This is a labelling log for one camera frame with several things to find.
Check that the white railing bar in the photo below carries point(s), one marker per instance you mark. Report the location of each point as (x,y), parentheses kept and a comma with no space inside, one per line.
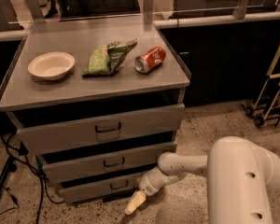
(179,23)

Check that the yellow hand truck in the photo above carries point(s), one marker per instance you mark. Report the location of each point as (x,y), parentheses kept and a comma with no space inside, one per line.
(267,105)

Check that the red soda can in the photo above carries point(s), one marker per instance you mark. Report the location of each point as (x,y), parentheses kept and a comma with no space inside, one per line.
(152,59)

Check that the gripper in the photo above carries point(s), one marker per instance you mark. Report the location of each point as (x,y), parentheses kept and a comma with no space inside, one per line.
(148,186)

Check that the white paper bowl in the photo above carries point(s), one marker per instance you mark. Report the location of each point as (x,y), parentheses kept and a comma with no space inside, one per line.
(51,66)

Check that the grey middle drawer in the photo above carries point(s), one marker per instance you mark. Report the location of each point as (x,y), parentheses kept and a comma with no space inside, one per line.
(63,171)

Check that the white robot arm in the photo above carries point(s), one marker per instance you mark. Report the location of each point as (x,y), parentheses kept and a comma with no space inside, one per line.
(239,175)

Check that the grey bottom drawer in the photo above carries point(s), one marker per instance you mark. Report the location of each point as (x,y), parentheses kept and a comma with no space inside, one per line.
(100,189)

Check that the grey drawer cabinet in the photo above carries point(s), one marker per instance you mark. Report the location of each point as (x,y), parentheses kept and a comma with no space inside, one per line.
(32,101)

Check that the green chip bag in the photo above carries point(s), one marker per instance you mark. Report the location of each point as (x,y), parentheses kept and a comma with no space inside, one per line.
(107,58)

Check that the black tripod leg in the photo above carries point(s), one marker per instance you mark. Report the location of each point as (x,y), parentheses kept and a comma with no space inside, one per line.
(8,167)

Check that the grey drawer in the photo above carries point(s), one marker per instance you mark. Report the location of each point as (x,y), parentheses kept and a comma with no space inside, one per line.
(100,189)
(63,171)
(93,131)

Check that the grey top drawer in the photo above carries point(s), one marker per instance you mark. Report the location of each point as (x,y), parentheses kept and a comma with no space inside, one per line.
(93,131)

